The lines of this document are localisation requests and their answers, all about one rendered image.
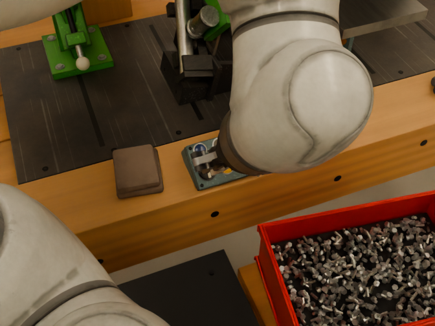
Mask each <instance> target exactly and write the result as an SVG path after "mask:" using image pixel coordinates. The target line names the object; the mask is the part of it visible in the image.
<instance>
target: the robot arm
mask: <svg viewBox="0 0 435 326"><path fill-rule="evenodd" d="M81 1H83V0H0V32H1V31H4V30H9V29H12V28H17V27H22V26H24V25H28V24H31V23H34V22H37V21H40V20H42V19H45V18H47V17H50V16H53V15H54V14H57V13H59V12H61V11H63V10H65V9H68V8H70V7H72V6H73V5H75V4H77V3H79V2H81ZM217 1H218V3H219V5H220V7H221V10H222V12H223V13H224V14H227V15H228V16H229V19H230V25H231V31H232V49H233V64H232V87H231V94H230V103H229V105H230V110H229V111H228V113H227V114H226V115H225V117H224V119H223V121H222V123H221V126H220V129H219V134H218V138H217V144H216V146H213V147H211V148H210V149H209V150H207V151H208V154H206V151H205V150H203V151H194V152H192V153H191V154H190V156H191V158H192V162H193V165H194V168H195V172H202V174H207V173H209V172H210V174H211V175H212V176H213V175H217V174H220V173H222V172H224V171H225V170H227V169H229V168H230V169H231V170H232V171H235V172H238V173H241V174H246V175H251V176H257V177H259V176H260V175H264V174H271V173H296V172H299V171H304V170H307V169H311V168H314V167H316V166H318V165H320V164H322V163H324V162H326V161H328V160H330V159H331V158H333V157H335V156H336V155H338V154H339V153H340V152H342V151H343V150H344V149H346V148H347V147H348V146H349V145H350V144H351V143H352V142H353V141H354V140H355V139H356V138H357V137H358V136H359V135H360V133H361V132H362V130H363V129H364V127H365V125H366V124H367V122H368V119H369V117H370V115H371V112H372V108H373V104H374V88H373V85H372V80H371V78H370V75H369V73H368V71H367V70H366V67H365V66H364V65H363V64H362V62H361V61H360V60H359V59H358V58H357V57H356V56H355V55H354V54H352V53H351V52H350V51H349V50H348V49H345V48H344V47H343V46H342V42H341V38H340V30H339V3H340V0H217ZM0 326H170V325H169V324H168V323H166V322H165V321H164V320H163V319H162V318H160V317H159V316H158V315H156V314H154V313H152V312H150V311H148V310H146V309H144V308H142V307H141V306H139V305H138V304H136V303H135V302H134V301H133V300H131V299H130V298H129V297H128V296H126V295H125V293H123V292H122V291H121V290H120V289H119V288H118V287H117V286H116V284H115V283H114V282H113V280H112V279H111V278H110V276H109V274H108V273H107V272H106V270H105V269H104V268H103V266H102V265H101V264H100V263H99V262H98V260H97V259H96V258H95V257H94V255H93V254H92V253H91V252H90V251H89V250H88V248H87V247H86V246H85V245H84V244H83V243H82V242H81V240H79V238H78V237H77V236H76V235H75V234H74V233H73V232H72V231H71V230H70V229H69V228H68V227H67V226H66V225H65V224H64V223H63V222H62V221H61V220H60V219H59V218H57V216H55V215H54V214H53V213H52V212H51V211H50V210H49V209H47V208H46V207H45V206H44V205H42V204H41V203H40V202H38V201H37V200H35V199H33V198H32V197H30V196H28V195H27V194H26V193H24V192H22V191H21V190H19V189H17V188H15V187H13V186H11V185H8V184H3V183H0Z"/></svg>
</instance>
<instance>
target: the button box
mask: <svg viewBox="0 0 435 326"><path fill-rule="evenodd" d="M216 139H218V138H217V137H215V138H211V139H209V140H205V141H202V142H198V143H195V144H190V145H188V146H186V147H185V148H184V149H183V150H182V151H181V154H182V157H183V160H184V164H185V166H186V168H187V170H188V172H189V174H190V176H191V178H192V180H193V182H194V185H195V187H196V188H197V190H198V191H199V190H200V191H201V190H204V189H207V188H211V187H213V186H217V185H220V184H224V183H226V182H230V181H233V180H237V179H240V178H243V177H247V176H249V175H246V174H241V173H238V172H235V171H231V172H230V173H224V172H222V173H220V174H217V175H214V177H213V178H211V179H209V180H206V179H204V178H202V176H201V175H200V172H195V168H194V165H193V162H192V158H191V156H190V154H191V153H192V152H194V149H195V147H196V145H198V144H203V145H204V146H205V147H206V154H208V151H207V150H209V149H210V148H211V147H213V146H214V141H215V140H216Z"/></svg>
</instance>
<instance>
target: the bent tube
mask: <svg viewBox="0 0 435 326"><path fill-rule="evenodd" d="M174 2H175V19H176V29H177V46H178V55H179V72H180V73H182V72H183V64H182V59H181V56H182V55H194V49H193V40H192V38H191V37H189V36H188V34H187V33H186V30H185V26H186V23H187V22H188V21H189V20H190V19H191V14H190V0H174Z"/></svg>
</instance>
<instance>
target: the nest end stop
mask: <svg viewBox="0 0 435 326"><path fill-rule="evenodd" d="M211 77H213V73H212V71H183V72H182V73H180V74H179V75H178V76H176V77H175V82H176V83H179V82H184V81H185V80H187V79H190V78H199V80H197V81H195V82H204V81H206V80H208V79H209V78H211Z"/></svg>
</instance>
